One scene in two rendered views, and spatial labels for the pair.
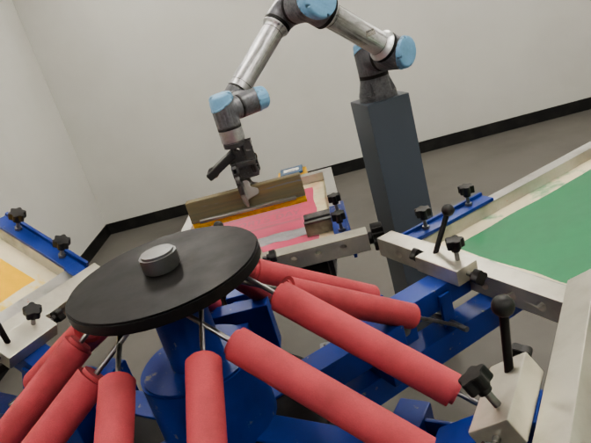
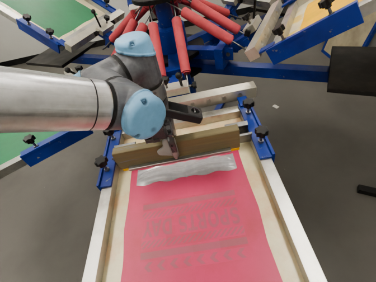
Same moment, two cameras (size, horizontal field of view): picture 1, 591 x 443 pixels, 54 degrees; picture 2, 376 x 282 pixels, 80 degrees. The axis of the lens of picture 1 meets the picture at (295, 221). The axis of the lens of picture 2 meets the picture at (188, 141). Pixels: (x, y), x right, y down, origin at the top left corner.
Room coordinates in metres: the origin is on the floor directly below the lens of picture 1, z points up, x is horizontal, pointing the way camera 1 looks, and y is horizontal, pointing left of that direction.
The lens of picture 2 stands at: (2.27, 0.17, 1.60)
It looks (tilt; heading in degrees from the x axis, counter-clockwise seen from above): 45 degrees down; 180
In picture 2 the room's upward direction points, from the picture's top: 14 degrees counter-clockwise
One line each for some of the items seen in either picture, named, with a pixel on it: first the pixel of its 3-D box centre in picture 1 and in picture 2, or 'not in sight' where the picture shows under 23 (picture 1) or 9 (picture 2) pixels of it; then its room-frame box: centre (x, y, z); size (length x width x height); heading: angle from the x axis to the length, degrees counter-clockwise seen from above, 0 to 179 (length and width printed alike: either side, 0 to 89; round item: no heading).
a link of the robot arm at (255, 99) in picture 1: (248, 101); (103, 87); (1.85, 0.04, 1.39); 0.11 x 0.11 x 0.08; 32
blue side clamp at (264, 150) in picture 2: not in sight; (253, 131); (1.68, 0.42, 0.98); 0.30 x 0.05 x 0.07; 175
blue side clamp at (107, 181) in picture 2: (341, 228); (113, 157); (1.63, -0.13, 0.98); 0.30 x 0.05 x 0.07; 175
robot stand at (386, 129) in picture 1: (407, 231); not in sight; (2.30, -0.46, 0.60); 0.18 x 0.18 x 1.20; 11
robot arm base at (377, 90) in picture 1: (375, 84); not in sight; (2.30, -0.46, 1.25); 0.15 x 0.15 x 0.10
